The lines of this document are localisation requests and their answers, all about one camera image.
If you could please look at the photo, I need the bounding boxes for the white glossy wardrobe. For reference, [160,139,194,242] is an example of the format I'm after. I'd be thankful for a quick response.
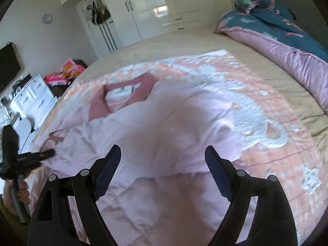
[58,0,232,40]

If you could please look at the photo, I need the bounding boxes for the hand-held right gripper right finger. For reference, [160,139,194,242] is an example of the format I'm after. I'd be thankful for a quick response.
[204,145,298,246]

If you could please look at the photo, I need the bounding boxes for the grey headboard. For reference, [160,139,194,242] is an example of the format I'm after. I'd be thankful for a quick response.
[243,0,328,57]

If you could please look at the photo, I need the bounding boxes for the pink quilted jacket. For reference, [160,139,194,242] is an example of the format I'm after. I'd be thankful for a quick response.
[41,72,257,246]

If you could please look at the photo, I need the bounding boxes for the pink printed bag pile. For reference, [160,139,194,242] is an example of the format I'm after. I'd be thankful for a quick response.
[43,58,85,86]

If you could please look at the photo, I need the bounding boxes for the white door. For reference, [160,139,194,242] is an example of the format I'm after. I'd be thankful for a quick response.
[75,0,123,58]

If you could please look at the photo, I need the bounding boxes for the black wall television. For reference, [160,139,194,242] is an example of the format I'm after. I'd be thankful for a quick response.
[0,42,21,93]

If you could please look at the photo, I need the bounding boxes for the orange bear printed blanket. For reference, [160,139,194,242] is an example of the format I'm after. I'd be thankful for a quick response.
[28,50,325,246]

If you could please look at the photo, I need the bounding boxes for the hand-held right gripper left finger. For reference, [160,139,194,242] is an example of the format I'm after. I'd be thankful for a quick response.
[28,145,122,246]

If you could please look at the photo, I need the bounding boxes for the dark hanging bags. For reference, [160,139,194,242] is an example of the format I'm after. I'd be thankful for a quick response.
[91,1,111,25]

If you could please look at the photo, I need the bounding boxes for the person's left hand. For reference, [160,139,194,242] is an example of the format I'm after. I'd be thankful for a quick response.
[14,181,30,203]

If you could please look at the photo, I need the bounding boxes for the beige bed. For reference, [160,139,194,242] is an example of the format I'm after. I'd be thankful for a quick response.
[28,29,328,246]

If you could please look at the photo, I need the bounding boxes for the white round chair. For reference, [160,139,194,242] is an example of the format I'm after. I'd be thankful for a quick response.
[12,118,35,154]

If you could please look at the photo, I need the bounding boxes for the white dresser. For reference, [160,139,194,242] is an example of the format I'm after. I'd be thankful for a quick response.
[10,74,58,125]

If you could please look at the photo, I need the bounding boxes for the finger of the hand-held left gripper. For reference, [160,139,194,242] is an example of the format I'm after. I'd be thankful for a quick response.
[25,149,55,169]

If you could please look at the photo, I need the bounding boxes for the teal and pink duvet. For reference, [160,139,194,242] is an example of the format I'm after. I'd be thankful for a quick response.
[214,0,328,114]

